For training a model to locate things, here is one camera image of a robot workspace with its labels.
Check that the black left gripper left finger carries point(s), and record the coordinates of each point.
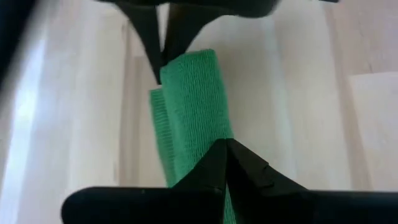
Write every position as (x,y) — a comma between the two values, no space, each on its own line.
(149,205)

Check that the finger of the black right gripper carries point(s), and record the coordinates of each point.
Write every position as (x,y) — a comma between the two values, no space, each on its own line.
(146,31)
(186,25)

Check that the green bandage roll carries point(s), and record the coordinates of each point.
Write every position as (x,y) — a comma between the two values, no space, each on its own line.
(192,109)

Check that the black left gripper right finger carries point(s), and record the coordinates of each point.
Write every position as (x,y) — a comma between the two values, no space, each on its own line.
(295,205)

